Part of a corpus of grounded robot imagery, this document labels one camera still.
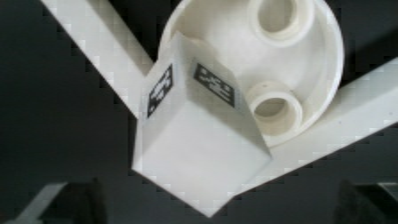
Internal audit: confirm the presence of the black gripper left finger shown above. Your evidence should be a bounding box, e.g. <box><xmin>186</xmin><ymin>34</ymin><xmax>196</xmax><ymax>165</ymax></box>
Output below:
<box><xmin>10</xmin><ymin>179</ymin><xmax>111</xmax><ymax>224</ymax></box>

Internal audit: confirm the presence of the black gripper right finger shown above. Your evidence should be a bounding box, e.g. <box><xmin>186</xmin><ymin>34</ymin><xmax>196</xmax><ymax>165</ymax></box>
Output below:
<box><xmin>331</xmin><ymin>180</ymin><xmax>398</xmax><ymax>224</ymax></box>

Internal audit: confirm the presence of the white round stool seat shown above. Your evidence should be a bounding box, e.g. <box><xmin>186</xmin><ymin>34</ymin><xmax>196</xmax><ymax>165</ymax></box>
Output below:
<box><xmin>161</xmin><ymin>0</ymin><xmax>344</xmax><ymax>146</ymax></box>

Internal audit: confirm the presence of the white U-shaped fence frame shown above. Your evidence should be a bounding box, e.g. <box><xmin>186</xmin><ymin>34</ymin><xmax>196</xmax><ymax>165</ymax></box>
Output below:
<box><xmin>38</xmin><ymin>0</ymin><xmax>398</xmax><ymax>219</ymax></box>

